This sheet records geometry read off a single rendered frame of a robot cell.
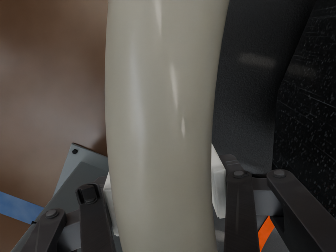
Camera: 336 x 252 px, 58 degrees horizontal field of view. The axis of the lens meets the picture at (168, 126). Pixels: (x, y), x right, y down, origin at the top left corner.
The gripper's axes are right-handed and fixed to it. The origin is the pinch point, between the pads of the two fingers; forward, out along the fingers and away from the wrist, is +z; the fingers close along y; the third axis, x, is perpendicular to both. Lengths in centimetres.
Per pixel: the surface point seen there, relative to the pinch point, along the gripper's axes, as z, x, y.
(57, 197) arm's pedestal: 60, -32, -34
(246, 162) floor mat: 82, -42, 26
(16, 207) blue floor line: 89, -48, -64
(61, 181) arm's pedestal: 87, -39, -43
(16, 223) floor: 89, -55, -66
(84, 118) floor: 88, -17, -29
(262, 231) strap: 80, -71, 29
